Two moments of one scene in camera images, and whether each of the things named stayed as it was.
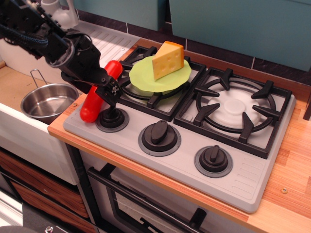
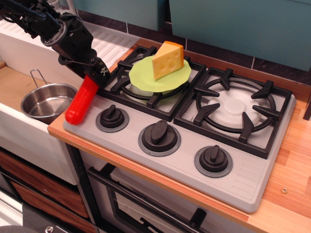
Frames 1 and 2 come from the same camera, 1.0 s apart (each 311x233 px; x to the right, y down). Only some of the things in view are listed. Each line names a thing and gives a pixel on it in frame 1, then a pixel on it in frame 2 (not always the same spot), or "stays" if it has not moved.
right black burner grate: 234,110 stays
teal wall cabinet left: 150,14 stays
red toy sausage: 94,99 → 78,107
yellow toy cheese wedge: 169,58 stays
